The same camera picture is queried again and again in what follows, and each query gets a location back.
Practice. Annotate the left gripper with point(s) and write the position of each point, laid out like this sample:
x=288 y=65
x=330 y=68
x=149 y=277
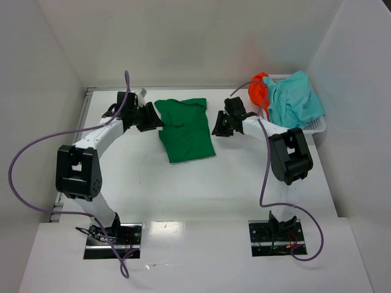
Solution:
x=146 y=116

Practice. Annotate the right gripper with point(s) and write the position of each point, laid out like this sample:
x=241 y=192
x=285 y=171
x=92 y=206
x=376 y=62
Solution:
x=226 y=121

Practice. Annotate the green t shirt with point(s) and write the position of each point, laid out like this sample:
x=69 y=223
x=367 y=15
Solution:
x=185 y=134

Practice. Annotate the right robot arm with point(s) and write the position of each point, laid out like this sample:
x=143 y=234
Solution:
x=289 y=160

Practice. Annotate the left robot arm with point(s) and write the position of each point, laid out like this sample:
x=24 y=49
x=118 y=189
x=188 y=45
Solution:
x=78 y=172

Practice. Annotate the orange t shirt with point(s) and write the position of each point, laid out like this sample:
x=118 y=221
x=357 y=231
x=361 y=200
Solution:
x=258 y=92

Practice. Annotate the teal t shirt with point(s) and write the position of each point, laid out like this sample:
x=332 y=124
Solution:
x=293 y=100

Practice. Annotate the white plastic basket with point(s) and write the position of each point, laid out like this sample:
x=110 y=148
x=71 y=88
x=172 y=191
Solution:
x=314 y=129

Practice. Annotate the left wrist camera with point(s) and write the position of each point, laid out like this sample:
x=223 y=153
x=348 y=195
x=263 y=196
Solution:
x=136 y=99

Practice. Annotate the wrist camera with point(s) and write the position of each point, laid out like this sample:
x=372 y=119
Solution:
x=136 y=99
x=234 y=106

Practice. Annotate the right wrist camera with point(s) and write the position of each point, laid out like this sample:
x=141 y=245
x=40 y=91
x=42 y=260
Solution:
x=234 y=106

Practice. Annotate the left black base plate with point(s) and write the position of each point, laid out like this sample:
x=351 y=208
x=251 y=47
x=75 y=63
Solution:
x=127 y=242

